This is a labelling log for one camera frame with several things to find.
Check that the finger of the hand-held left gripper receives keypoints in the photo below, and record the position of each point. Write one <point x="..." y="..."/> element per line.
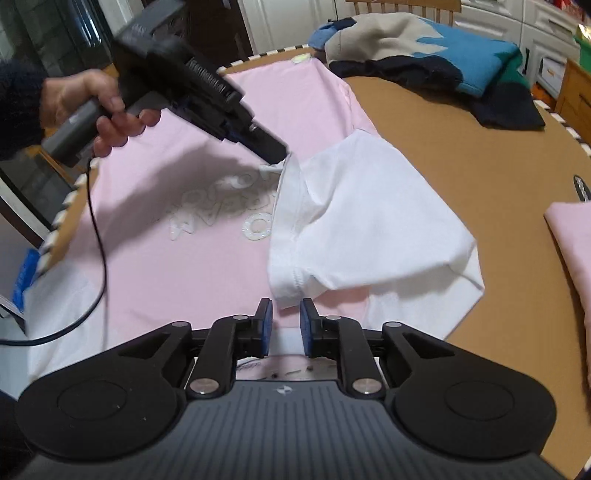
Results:
<point x="268" y="145"/>

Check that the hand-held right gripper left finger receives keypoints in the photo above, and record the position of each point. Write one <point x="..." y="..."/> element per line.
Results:
<point x="265" y="327"/>

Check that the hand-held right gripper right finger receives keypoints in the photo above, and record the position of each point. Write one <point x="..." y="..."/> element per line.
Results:
<point x="305" y="330"/>

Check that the pink white-sleeved t-shirt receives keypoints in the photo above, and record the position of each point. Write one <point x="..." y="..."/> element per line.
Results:
<point x="184" y="258"/>

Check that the person's left hand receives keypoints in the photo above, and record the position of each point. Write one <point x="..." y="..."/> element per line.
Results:
<point x="78" y="92"/>

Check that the white door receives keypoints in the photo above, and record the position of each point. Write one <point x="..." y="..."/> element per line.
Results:
<point x="277" y="23"/>

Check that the blue beige navy knit sweater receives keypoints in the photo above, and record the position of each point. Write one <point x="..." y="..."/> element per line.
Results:
<point x="392" y="37"/>

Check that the wooden spindle chair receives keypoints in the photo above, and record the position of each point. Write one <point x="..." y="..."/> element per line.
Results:
<point x="450" y="5"/>

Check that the folded pink shirt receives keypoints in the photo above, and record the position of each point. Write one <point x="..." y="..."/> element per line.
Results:
<point x="572" y="258"/>

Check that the white drawer cabinet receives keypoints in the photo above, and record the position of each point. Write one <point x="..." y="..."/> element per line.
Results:
<point x="545" y="23"/>

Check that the wooden shelf unit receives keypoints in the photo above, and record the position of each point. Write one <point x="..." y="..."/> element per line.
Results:
<point x="575" y="97"/>

